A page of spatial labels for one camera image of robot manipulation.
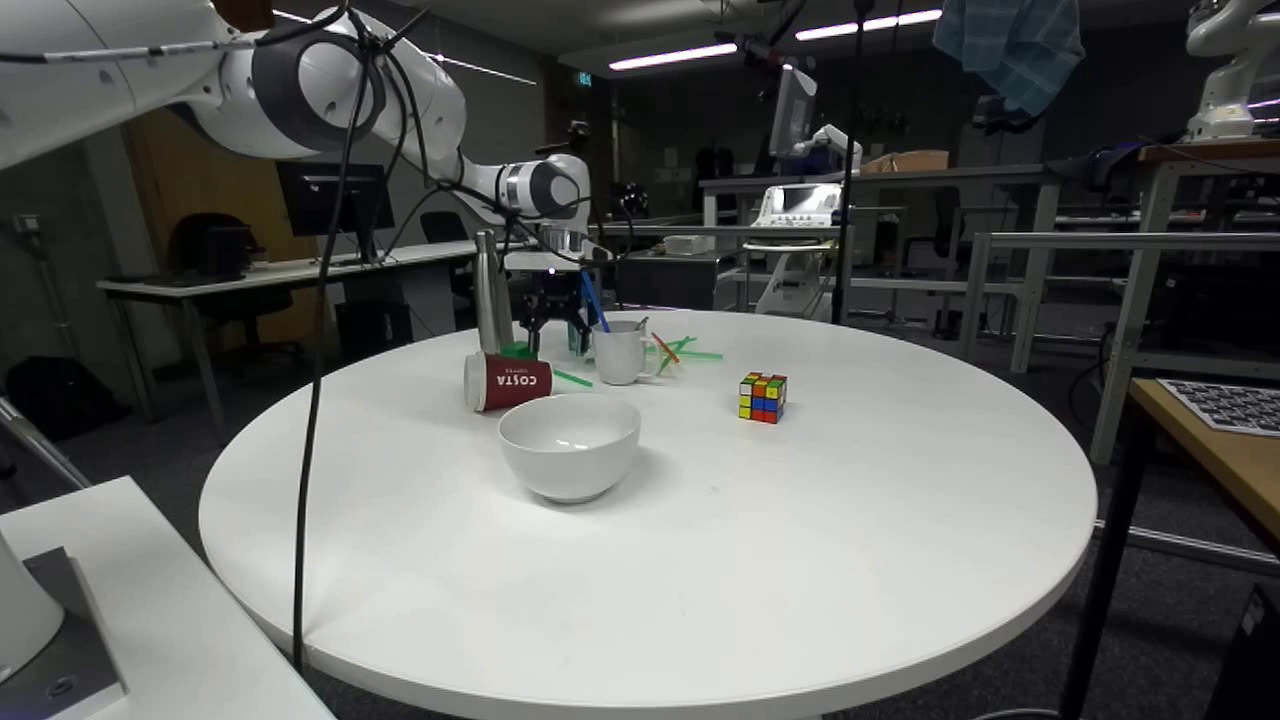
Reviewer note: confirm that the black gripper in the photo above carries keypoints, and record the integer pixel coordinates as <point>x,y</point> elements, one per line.
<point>549,294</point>

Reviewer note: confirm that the green cube block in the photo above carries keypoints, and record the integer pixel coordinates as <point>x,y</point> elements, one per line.
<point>519,351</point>

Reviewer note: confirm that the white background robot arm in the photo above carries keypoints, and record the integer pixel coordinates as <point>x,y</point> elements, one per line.
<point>1235,64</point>

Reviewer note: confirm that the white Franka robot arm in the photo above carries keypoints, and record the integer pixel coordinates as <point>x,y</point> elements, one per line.
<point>420,112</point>

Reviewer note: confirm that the white robot base table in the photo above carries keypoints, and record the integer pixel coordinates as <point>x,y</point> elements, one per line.
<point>175,626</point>

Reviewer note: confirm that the silver metal bottle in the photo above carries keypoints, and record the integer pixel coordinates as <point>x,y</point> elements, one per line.
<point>488,300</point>

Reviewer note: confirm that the long green plastic straw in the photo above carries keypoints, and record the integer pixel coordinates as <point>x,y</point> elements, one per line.
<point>574,376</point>

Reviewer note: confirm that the blue pen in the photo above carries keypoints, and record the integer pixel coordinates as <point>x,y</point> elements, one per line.
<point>598,309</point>

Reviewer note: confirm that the red paper cup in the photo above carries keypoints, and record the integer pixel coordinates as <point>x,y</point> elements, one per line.
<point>513,380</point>

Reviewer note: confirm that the clear plastic cup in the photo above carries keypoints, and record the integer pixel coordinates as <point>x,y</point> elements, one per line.
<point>616,356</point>

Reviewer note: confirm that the orange plastic straw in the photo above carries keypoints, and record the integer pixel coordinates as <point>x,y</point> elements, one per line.
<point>661,351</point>

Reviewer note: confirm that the white ceramic bowl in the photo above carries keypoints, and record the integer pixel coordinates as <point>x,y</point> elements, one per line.
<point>570,453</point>

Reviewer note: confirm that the Rubik's cube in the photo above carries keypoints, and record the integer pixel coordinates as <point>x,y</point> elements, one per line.
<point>760,398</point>

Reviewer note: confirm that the black computer monitor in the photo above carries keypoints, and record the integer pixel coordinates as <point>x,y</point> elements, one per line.
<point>334,215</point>

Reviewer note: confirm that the white medical equipment cart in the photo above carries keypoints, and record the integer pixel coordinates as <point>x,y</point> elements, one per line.
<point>802,215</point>

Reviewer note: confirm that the ceiling light strip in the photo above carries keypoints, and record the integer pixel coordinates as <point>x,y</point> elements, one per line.
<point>865,21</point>
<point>673,59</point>

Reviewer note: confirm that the long white office desk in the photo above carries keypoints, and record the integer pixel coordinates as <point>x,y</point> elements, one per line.
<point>254,276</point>

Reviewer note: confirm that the black office chair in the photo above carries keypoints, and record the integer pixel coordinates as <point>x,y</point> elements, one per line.
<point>215,245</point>

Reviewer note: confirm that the cardboard box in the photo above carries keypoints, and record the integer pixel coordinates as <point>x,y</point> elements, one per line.
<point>907,160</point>

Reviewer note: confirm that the black backpack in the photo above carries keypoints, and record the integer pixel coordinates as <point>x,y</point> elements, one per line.
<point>62,398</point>

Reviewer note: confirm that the grey metal rack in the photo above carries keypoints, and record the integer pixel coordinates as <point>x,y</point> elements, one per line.
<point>1067,241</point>

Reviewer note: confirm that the blue hanging cloth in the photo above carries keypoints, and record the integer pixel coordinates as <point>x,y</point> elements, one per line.
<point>1012,47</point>

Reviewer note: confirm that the wood top metal leg table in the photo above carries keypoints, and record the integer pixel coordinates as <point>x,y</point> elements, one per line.
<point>1161,164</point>

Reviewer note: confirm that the checkerboard calibration sheet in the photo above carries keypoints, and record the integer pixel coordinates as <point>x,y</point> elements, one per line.
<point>1235,406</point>

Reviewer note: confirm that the wooden top table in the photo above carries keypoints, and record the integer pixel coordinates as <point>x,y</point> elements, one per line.
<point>1235,463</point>

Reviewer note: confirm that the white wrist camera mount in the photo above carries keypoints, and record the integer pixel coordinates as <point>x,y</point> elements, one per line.
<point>540,262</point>

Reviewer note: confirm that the grey metal frame table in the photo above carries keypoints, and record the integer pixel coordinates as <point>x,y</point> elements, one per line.
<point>934,180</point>

